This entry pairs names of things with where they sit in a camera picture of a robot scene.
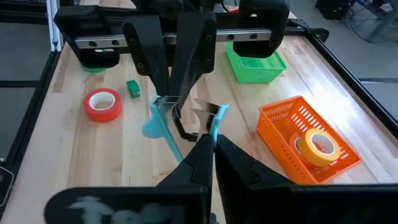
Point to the orange tape roll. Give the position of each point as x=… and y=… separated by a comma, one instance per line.
x=294, y=143

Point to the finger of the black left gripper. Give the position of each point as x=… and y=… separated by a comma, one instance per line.
x=147, y=43
x=194, y=46

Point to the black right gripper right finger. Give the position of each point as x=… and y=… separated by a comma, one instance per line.
x=248, y=193

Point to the green tape roll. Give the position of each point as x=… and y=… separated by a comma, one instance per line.
x=93, y=70

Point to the black corner bracket plate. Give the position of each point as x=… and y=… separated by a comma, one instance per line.
x=311, y=31

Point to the red tape roll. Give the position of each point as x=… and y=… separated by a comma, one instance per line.
x=102, y=115

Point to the green plastic basket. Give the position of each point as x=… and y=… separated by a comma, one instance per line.
x=252, y=74

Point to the silver aluminium post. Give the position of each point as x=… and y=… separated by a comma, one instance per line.
x=54, y=25

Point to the black equipment box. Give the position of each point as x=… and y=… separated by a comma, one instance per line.
x=332, y=7

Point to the small green block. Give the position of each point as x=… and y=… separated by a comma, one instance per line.
x=133, y=88

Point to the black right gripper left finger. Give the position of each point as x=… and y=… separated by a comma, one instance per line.
x=186, y=193

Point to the black table frame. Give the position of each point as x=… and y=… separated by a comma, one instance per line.
x=27, y=115

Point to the yellow tape roll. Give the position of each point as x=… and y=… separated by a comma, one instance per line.
x=306, y=146

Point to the orange plastic basket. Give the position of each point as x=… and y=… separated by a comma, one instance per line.
x=273, y=130

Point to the teal staple remover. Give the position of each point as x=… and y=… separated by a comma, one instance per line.
x=155, y=127

